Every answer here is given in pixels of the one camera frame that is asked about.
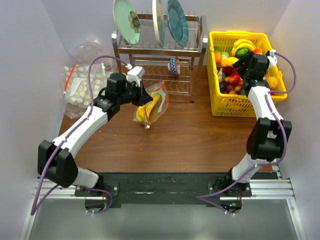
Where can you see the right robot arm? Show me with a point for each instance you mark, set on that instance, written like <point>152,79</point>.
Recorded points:
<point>267,142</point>

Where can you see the cream plate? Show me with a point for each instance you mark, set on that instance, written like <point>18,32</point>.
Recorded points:
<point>158,22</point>

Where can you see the metal dish rack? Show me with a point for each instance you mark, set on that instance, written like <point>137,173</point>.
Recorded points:
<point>154,59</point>

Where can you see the bag of red pieces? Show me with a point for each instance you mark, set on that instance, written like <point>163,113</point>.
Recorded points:
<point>88,48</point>

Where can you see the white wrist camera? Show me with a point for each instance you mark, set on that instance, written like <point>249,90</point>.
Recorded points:
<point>272,57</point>
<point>135,75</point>

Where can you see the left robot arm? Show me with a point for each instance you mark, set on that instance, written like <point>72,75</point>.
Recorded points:
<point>56,158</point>

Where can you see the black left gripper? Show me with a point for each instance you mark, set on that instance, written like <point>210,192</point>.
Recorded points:
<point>143,97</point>

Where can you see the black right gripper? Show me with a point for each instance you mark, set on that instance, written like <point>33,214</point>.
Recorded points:
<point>246,59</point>

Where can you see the yellow banana bunch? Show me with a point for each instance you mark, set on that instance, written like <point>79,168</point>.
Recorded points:
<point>242,43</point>
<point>147,114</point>

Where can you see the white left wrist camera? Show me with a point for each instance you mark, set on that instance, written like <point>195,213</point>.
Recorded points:
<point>135,75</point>

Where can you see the clear orange zip bag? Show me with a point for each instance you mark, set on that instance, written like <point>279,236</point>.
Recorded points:
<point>160,88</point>

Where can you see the mint green flower plate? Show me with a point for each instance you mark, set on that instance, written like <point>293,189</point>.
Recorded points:
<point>127,20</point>

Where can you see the yellow lemon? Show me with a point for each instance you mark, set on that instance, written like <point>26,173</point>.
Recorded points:
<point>229,61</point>

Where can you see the bag of white round pieces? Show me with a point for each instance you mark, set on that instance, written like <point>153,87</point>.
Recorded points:
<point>76,88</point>

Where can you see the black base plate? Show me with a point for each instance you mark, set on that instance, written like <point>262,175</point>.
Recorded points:
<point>159,188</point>

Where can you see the blue patterned bowl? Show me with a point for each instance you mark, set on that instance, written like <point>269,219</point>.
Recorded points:
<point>174,66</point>

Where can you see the orange fruit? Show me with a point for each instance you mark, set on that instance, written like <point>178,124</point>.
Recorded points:
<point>272,82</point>

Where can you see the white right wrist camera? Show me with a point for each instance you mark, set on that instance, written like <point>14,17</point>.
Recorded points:
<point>272,57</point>

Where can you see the teal plate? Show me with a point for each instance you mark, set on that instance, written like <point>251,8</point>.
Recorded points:
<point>177,22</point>

